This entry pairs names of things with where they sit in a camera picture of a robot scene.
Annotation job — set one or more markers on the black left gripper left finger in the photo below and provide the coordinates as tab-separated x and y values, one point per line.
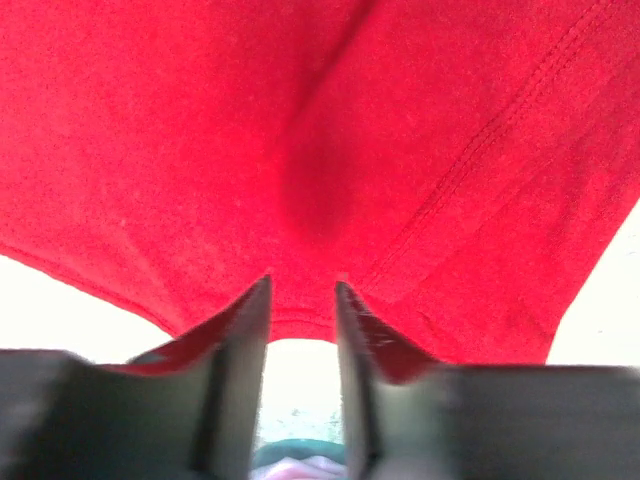
185	410

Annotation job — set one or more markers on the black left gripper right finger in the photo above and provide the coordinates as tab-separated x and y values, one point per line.
409	416

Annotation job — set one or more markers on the red t-shirt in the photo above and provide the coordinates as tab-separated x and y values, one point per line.
461	164

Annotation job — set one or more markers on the pink t-shirt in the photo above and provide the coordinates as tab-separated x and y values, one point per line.
315	467

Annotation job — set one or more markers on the teal plastic laundry basket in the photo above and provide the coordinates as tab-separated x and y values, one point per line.
298	449

